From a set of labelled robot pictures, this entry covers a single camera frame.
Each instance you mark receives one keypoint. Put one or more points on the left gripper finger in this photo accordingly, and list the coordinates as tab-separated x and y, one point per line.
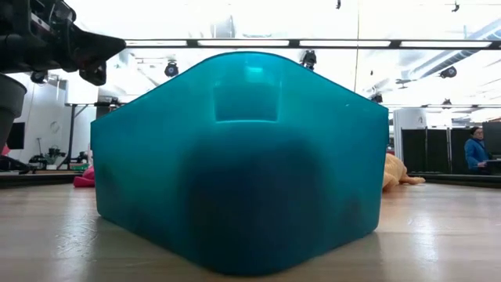
99	45
94	72

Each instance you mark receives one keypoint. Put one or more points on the teal plastic tupperware container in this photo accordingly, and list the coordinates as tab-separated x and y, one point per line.
235	176

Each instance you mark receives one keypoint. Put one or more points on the black pole stand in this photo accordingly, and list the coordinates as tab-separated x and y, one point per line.
71	133

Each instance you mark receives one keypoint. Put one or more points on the black ceiling spotlight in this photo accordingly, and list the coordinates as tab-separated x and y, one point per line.
171	69
448	72

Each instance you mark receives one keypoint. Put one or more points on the standing person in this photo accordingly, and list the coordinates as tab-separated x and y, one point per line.
90	156

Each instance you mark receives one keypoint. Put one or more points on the black floor equipment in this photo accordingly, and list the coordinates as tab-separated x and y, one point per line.
49	156

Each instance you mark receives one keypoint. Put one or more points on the red cloth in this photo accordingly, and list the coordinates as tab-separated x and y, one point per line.
84	179

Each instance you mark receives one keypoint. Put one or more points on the red tag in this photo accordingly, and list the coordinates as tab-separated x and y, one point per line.
5	150

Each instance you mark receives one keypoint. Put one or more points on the black overhead light bar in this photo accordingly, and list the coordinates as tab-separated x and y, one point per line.
242	43

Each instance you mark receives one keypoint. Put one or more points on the yellow plush toy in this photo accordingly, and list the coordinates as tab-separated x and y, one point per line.
393	172

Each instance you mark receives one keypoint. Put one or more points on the white column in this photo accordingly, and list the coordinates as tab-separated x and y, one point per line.
409	129

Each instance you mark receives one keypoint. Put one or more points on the seated person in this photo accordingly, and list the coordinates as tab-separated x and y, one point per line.
475	152

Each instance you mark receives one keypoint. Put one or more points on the dark background monitor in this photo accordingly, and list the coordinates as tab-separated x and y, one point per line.
492	137

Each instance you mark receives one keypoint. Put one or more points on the dark background desk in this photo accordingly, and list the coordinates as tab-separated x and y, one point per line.
493	166

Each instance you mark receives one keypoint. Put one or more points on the black round wall fan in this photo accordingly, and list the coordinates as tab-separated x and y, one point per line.
38	77

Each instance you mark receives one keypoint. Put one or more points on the black wall screen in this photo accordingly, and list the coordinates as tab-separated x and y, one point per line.
15	135

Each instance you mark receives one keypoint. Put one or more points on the black aluminium table frame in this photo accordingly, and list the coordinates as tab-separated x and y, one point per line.
39	179

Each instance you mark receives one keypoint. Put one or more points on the black overhead camera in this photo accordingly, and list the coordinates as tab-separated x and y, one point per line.
309	59

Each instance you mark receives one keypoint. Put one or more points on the black partition wall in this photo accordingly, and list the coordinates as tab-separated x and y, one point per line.
430	150

